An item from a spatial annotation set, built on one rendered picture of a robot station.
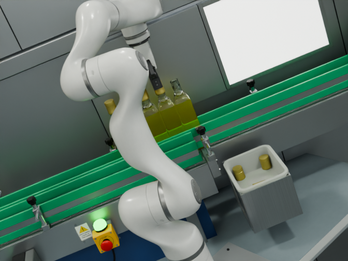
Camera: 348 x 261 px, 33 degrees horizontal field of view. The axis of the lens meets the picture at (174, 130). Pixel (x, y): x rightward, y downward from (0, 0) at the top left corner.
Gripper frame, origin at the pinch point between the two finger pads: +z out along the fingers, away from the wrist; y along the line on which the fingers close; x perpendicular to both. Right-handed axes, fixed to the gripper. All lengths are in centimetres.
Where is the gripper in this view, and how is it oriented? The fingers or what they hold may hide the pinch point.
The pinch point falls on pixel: (155, 81)
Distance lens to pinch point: 201.3
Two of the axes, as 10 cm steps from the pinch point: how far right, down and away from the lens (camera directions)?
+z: 3.4, 8.4, 4.2
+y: 1.7, 3.8, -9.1
